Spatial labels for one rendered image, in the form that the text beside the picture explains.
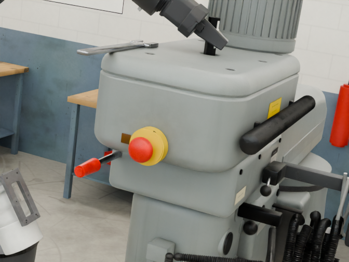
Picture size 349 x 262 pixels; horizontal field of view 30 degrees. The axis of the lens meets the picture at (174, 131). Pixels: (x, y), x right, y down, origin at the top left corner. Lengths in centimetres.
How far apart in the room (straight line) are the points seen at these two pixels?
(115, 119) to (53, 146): 549
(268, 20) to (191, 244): 48
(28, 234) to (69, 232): 393
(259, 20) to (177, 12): 24
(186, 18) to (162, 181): 29
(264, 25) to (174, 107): 40
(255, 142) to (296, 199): 65
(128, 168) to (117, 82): 19
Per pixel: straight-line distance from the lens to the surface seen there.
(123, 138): 105
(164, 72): 101
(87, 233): 500
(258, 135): 102
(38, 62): 648
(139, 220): 124
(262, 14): 135
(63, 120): 642
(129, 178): 118
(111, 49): 106
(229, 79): 100
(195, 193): 113
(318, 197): 176
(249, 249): 139
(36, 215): 106
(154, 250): 119
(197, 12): 115
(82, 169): 106
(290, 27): 139
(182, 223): 120
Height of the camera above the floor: 204
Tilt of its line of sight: 14 degrees down
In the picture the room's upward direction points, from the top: 8 degrees clockwise
